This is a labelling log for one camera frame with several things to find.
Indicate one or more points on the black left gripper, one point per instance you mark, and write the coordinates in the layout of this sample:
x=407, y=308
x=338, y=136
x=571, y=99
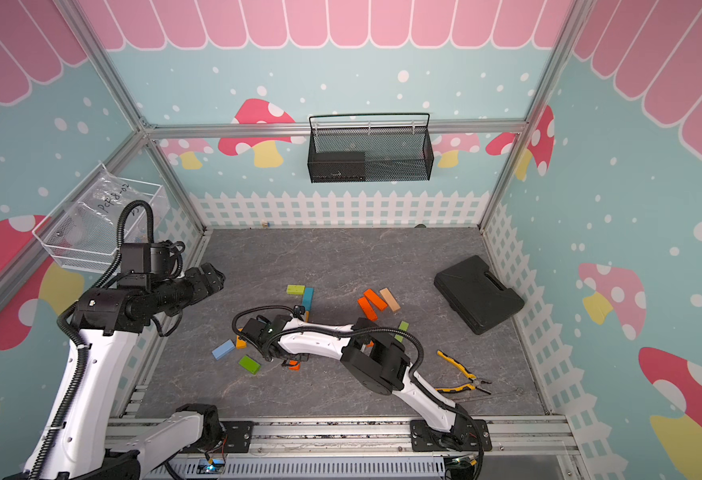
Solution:
x=201, y=290

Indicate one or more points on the lime green small block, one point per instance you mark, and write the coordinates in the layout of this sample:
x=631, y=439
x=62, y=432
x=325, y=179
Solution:
x=295, y=289

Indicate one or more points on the teal long block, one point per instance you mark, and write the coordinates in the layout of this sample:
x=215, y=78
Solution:
x=307, y=298

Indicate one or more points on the tan long block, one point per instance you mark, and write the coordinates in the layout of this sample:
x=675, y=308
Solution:
x=389, y=299

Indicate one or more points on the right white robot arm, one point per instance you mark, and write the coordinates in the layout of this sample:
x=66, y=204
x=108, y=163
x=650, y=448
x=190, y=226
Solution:
x=384, y=360

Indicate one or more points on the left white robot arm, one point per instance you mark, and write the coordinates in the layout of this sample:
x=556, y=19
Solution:
x=145, y=279

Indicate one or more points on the light blue block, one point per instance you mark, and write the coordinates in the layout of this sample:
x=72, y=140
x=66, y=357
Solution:
x=223, y=350

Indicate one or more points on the yellow-green flat block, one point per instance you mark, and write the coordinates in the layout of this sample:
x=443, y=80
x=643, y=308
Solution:
x=403, y=326

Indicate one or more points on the green circuit board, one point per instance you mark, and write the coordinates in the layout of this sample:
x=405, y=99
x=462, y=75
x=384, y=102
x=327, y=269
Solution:
x=213, y=466

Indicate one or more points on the black box in basket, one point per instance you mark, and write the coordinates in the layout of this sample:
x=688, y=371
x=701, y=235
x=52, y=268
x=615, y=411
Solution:
x=337, y=166

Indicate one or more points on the black plastic tool case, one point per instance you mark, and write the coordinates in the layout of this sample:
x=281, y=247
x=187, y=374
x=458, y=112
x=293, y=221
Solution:
x=480, y=299

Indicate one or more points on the yellow black pliers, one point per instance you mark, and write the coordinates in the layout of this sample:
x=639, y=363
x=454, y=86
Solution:
x=472, y=381

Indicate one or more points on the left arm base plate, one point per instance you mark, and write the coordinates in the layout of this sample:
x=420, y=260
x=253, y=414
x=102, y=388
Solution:
x=237, y=436

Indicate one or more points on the clear plastic wall bin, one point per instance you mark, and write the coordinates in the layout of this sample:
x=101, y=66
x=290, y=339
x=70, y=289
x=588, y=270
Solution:
x=80, y=232

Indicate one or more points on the black wire mesh basket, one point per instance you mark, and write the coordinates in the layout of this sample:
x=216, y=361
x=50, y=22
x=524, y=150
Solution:
x=397, y=146

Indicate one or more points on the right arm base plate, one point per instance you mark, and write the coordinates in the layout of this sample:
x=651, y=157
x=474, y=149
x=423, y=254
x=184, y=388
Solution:
x=465, y=436

